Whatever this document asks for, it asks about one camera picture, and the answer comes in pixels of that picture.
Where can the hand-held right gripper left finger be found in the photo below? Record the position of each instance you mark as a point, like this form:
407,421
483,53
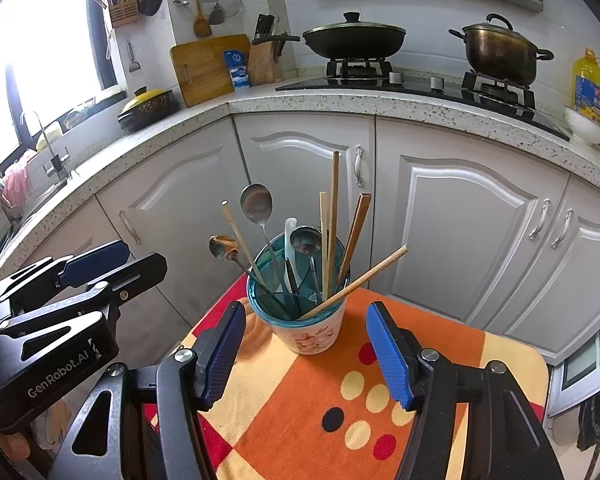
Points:
220,355

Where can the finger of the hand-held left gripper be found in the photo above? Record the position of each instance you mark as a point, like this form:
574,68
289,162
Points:
140,272
95,260

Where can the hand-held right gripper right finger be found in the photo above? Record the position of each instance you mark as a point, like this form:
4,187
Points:
387,355

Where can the floral utensil holder cup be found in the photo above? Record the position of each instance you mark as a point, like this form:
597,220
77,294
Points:
310,332

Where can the small metal spoon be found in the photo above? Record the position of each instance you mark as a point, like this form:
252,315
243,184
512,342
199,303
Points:
222,248

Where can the dark brown chopstick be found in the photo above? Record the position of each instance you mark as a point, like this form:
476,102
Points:
356,230
333,200

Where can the white ceramic spoon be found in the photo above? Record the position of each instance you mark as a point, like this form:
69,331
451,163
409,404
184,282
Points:
290,240

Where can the large metal spoon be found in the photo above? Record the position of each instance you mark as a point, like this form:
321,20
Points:
256,203

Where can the person's left hand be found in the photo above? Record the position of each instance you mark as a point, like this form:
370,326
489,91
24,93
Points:
50,422

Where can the orange yellow patterned cloth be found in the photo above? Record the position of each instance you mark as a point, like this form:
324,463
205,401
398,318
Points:
305,410

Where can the metal faucet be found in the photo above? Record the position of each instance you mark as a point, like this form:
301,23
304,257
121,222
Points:
57,162

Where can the pink rubber gloves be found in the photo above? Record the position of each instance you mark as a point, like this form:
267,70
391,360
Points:
16,175

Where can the casserole with yellow lid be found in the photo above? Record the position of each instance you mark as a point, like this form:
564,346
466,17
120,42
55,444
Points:
147,110

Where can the white framed glass door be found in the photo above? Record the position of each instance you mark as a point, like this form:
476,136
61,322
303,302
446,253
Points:
570,397

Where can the metal peeler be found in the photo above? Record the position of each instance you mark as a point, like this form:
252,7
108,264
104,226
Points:
136,66

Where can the wooden cutting board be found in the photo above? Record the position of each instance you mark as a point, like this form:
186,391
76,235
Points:
200,75

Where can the blue white packet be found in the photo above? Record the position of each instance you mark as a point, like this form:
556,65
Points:
237,72

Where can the bright window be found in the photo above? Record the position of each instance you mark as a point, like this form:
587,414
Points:
40,35

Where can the wooden knife block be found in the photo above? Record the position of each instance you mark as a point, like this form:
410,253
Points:
262,65

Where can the wooden spatula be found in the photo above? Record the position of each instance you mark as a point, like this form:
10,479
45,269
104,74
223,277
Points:
202,25

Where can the black gas stove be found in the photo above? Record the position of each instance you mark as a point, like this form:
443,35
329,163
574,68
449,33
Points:
330,85

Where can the white bowl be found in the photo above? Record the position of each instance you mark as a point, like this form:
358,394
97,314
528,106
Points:
585,127

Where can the black wok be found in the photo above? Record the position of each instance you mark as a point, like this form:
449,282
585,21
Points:
355,42

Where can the dark metal pot with lid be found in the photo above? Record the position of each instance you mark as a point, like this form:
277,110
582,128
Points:
500,55

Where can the yellow oil bottle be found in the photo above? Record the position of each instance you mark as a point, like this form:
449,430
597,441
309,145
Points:
590,90

